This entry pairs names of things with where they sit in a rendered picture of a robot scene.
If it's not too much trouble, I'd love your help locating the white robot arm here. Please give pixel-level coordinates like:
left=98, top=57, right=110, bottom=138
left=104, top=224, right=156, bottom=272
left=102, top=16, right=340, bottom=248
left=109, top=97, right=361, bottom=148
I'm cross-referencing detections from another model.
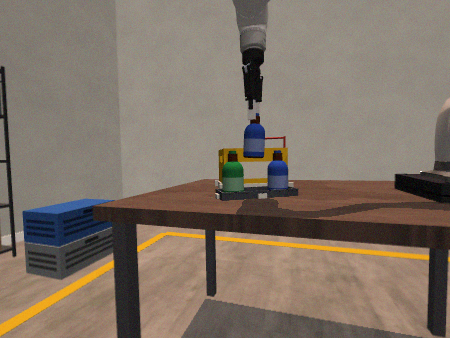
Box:
left=232, top=0, right=450, bottom=181

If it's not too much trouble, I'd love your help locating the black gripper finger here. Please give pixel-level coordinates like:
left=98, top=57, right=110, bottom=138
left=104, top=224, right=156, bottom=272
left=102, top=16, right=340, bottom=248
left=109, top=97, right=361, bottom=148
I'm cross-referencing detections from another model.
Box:
left=242, top=64, right=258, bottom=120
left=254, top=69, right=263, bottom=116

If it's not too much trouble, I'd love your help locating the blue bottle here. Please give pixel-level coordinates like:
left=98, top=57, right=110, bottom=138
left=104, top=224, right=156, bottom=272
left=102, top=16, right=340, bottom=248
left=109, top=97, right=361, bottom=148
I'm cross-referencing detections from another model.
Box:
left=243, top=113, right=265, bottom=158
left=267, top=150, right=288, bottom=190

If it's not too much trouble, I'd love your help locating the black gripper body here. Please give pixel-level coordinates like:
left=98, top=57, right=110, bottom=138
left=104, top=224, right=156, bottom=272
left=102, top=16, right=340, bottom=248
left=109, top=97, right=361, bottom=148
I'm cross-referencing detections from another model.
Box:
left=242, top=48, right=264, bottom=77

